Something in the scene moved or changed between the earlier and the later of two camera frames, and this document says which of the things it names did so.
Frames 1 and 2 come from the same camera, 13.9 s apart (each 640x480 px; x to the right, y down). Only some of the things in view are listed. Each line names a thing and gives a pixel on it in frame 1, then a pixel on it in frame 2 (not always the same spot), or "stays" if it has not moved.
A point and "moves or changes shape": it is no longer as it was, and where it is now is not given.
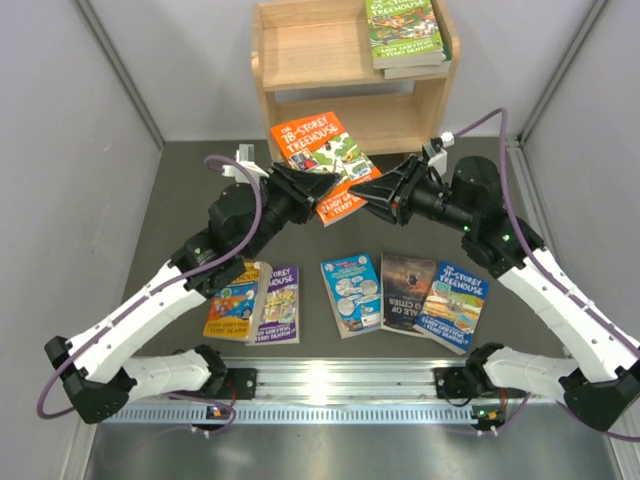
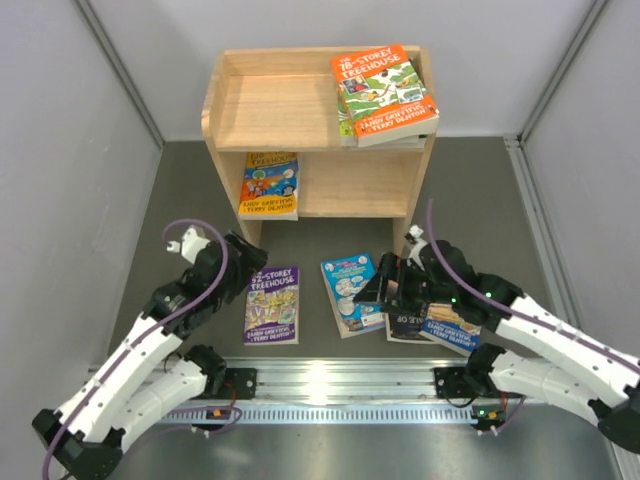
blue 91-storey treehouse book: (452, 308) stays
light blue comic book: (353, 293) stays
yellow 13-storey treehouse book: (238, 311) moves or changes shape
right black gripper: (399, 186) -> (391, 267)
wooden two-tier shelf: (315, 57) -> (286, 101)
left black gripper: (303, 189) -> (250, 261)
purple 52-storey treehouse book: (279, 317) stays
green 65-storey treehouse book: (404, 33) -> (348, 137)
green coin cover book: (424, 71) -> (411, 144)
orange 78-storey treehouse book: (328, 144) -> (385, 96)
